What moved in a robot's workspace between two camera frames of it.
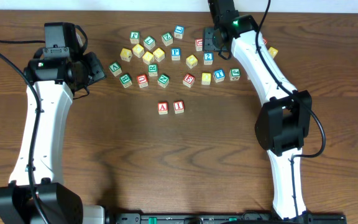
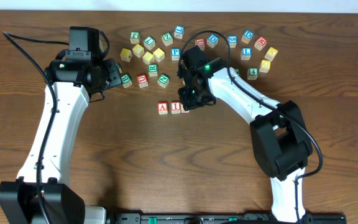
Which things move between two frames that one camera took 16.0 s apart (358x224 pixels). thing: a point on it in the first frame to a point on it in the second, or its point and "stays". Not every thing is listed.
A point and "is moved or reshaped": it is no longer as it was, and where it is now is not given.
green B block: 125,80 stays
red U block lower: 142,81 stays
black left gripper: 97,71 to 115,78
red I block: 179,106 is moved or reshaped
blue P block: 176,54 stays
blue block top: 179,31 stays
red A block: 163,107 stays
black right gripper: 207,44 to 188,104
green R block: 153,70 stays
